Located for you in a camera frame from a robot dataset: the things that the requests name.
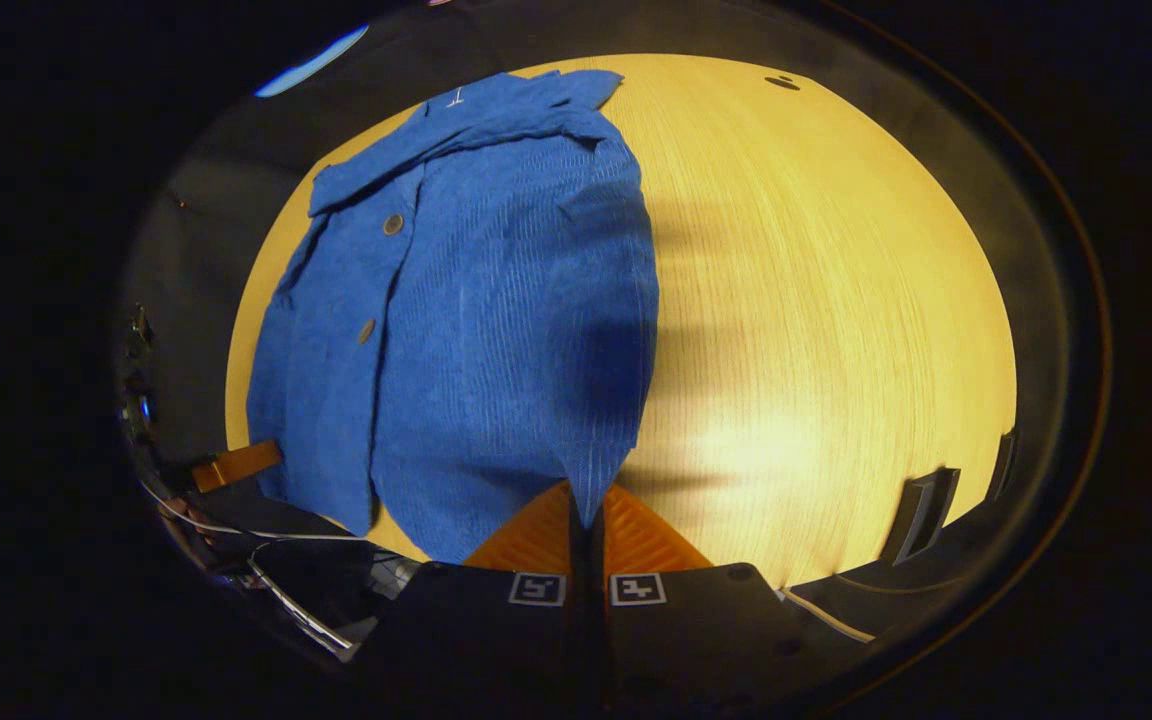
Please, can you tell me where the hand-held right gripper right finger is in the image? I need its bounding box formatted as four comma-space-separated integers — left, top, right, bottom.
591, 482, 817, 706

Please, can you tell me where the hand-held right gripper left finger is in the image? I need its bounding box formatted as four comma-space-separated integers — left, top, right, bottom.
361, 480, 592, 706

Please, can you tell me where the blue corduroy jacket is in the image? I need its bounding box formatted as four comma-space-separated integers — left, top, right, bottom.
246, 68, 660, 566

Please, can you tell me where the black backdrop cloth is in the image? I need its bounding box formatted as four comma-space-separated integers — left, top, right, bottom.
116, 0, 1077, 641

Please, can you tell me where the black bracket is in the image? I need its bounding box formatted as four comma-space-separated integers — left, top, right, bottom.
879, 466, 963, 568
984, 428, 1019, 503

